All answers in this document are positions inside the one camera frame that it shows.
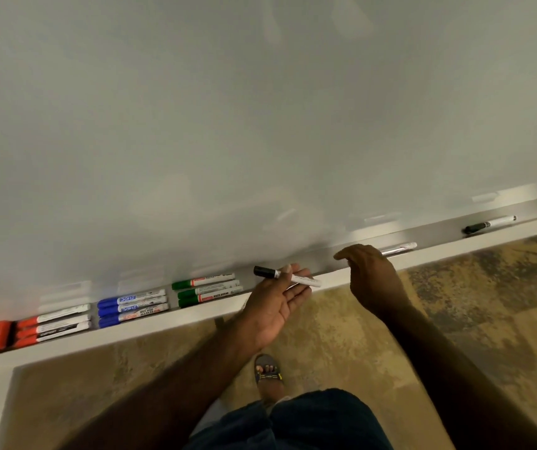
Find person's right hand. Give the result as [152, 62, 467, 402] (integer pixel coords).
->
[333, 244, 413, 320]

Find person's left hand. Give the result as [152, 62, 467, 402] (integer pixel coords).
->
[236, 262, 314, 356]

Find black-capped markers group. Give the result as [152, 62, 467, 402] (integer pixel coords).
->
[462, 214, 518, 236]
[379, 241, 419, 258]
[253, 264, 322, 289]

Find grey whiteboard tray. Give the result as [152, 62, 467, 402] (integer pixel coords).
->
[0, 191, 537, 361]

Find white whiteboard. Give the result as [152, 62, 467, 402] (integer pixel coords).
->
[0, 0, 537, 326]

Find person's right forearm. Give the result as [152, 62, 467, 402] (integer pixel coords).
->
[380, 304, 537, 450]

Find person's left forearm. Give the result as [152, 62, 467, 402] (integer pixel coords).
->
[60, 322, 262, 450]

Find person's right foot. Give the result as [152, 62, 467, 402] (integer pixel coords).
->
[253, 353, 293, 404]

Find black yellow-trim sandal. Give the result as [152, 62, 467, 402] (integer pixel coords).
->
[253, 353, 285, 386]

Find grey trousers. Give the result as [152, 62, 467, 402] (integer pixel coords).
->
[191, 396, 293, 439]

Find dark blue shirt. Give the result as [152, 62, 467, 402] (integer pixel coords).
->
[186, 387, 395, 450]

